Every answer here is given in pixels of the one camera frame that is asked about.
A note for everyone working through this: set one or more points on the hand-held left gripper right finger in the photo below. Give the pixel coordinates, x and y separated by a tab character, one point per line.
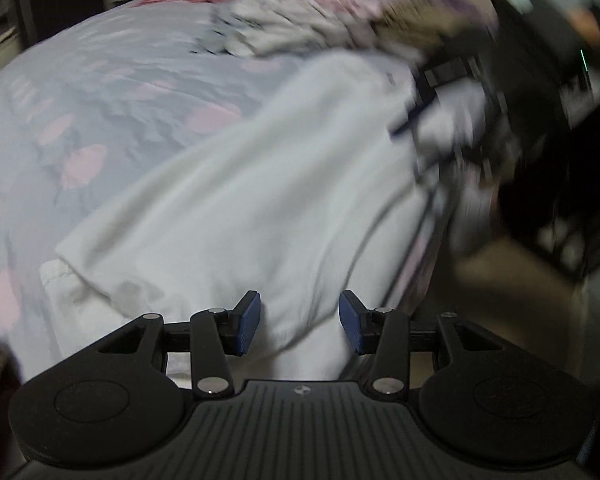
352	322

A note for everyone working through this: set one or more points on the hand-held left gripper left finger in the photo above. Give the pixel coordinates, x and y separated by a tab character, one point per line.
247	322

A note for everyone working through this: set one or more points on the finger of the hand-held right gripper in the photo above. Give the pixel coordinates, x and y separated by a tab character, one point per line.
475	160
445	72

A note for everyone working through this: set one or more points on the white t-shirt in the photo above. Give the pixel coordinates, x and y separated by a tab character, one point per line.
260	185

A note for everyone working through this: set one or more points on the brown striped garment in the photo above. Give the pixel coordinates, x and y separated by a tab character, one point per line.
430	25

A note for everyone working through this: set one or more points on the cream garment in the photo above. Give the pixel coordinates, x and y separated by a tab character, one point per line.
290	25

